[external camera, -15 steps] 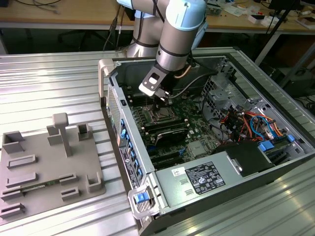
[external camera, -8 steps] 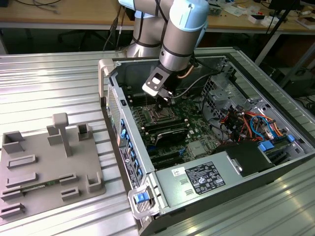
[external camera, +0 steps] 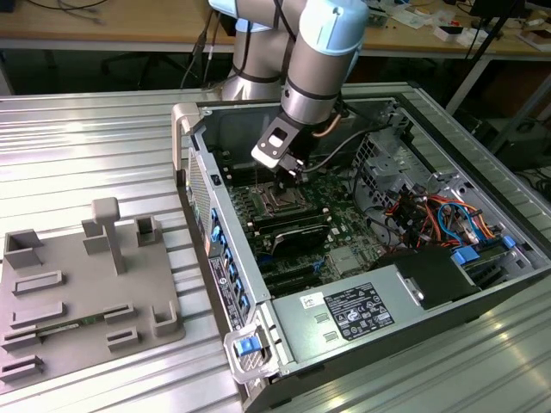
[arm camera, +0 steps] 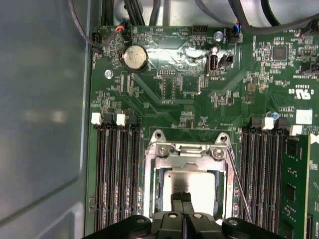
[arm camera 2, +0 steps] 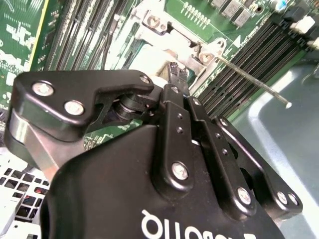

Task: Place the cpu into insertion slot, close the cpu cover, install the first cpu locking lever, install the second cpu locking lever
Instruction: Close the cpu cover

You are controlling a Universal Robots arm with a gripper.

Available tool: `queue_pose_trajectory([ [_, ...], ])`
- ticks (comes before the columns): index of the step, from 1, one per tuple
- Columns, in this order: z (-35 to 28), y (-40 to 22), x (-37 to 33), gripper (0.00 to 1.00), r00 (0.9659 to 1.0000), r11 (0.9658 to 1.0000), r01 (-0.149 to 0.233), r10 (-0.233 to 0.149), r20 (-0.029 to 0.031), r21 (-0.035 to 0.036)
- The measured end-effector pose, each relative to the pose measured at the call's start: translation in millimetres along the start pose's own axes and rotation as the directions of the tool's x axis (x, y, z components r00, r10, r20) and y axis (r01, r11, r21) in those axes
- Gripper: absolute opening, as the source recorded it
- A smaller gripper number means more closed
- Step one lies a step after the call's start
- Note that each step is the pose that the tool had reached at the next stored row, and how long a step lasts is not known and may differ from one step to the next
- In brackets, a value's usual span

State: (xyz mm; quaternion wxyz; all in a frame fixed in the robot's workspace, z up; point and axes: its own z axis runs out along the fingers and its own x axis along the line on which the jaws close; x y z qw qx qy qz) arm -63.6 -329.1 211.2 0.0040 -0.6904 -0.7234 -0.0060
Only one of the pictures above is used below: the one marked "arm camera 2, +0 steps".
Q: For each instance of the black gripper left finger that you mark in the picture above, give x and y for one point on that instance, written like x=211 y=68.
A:
x=74 y=82

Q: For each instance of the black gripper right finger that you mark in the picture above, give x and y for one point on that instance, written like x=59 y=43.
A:
x=224 y=161

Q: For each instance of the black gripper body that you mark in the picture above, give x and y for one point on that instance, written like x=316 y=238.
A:
x=112 y=186

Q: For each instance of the metal socket cover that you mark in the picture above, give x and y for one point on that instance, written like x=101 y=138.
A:
x=182 y=39

